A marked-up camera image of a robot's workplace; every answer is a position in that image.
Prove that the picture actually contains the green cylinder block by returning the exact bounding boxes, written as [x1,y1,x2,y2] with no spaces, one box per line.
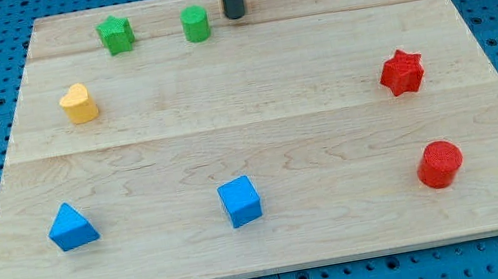
[180,5,211,43]

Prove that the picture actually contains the red cylinder block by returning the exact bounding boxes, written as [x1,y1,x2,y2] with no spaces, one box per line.
[417,140,463,189]

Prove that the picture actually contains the blue cube block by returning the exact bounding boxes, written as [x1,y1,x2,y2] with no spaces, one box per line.
[217,176,263,229]

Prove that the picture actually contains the red star block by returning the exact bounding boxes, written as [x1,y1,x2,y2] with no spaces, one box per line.
[380,49,424,97]

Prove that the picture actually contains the yellow heart block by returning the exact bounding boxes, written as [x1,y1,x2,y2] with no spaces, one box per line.
[58,83,100,125]

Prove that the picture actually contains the green star block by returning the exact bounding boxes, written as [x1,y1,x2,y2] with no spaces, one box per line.
[96,15,135,56]

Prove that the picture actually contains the blue triangle block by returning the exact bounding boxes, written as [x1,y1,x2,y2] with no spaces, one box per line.
[48,203,100,252]

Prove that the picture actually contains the wooden board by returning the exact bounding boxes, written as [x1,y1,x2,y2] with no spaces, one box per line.
[0,0,498,279]

